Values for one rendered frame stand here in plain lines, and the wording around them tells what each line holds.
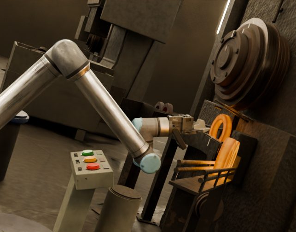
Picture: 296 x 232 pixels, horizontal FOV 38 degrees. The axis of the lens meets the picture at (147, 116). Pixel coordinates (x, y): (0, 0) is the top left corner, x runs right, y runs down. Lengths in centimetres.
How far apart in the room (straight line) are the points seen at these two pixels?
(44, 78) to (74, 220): 69
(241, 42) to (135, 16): 271
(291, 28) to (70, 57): 110
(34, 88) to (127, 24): 291
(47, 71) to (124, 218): 73
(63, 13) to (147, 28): 742
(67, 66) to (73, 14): 1035
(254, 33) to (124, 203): 111
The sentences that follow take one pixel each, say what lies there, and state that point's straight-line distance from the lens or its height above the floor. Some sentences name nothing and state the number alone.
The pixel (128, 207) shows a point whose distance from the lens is 143.
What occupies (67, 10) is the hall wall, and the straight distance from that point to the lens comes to 1202.
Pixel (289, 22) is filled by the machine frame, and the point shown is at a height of 138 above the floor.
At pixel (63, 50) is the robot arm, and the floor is 89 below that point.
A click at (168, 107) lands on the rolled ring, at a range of 301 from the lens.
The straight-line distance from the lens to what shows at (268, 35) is 207.
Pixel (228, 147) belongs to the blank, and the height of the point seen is 77.
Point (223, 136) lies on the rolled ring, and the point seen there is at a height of 74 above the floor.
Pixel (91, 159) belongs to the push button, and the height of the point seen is 61.
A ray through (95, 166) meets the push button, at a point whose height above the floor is 61.
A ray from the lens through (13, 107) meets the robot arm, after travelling 186.
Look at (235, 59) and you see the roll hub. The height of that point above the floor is 111.
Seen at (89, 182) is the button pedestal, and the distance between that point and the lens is 127.
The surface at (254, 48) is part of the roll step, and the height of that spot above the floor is 119.
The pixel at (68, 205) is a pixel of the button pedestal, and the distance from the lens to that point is 136.
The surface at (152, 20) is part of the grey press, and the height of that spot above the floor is 145.
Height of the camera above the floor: 93
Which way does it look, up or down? 6 degrees down
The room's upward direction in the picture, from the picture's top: 19 degrees clockwise
